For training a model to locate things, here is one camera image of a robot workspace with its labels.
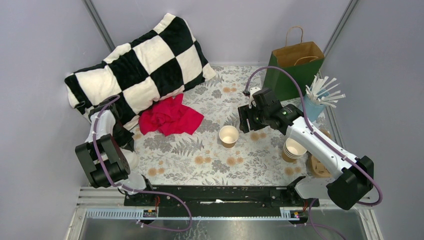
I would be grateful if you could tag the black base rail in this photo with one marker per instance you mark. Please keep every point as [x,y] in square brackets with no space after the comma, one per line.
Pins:
[219,201]

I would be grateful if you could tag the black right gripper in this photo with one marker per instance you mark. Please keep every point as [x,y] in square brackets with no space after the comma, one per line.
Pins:
[245,112]

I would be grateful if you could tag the black white checkered pillow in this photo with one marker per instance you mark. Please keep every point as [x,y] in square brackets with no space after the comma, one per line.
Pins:
[162,63]

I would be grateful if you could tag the stack of brown paper cups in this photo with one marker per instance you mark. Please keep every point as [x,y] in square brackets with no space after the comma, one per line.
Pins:
[292,150]

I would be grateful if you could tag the blue cup of straws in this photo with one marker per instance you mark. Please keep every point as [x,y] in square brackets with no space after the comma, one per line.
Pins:
[319,95]

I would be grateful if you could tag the brown paper coffee cup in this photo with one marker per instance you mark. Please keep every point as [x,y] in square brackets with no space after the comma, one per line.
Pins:
[228,136]

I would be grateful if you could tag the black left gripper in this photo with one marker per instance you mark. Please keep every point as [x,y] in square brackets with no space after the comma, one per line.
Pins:
[127,141]

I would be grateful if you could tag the green paper bag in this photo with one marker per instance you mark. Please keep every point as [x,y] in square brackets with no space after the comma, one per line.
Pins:
[293,67]

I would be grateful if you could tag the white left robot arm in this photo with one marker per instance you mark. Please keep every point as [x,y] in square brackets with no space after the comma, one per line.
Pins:
[108,154]

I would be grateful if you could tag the floral patterned table mat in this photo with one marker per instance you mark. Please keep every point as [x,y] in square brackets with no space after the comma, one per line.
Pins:
[201,159]

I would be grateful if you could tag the brown pulp cup carrier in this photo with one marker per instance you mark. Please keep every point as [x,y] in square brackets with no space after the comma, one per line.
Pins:
[317,168]

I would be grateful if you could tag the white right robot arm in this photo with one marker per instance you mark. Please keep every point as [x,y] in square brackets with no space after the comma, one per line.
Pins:
[353,176]

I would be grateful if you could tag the red cloth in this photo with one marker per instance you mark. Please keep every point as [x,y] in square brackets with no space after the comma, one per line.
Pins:
[170,116]

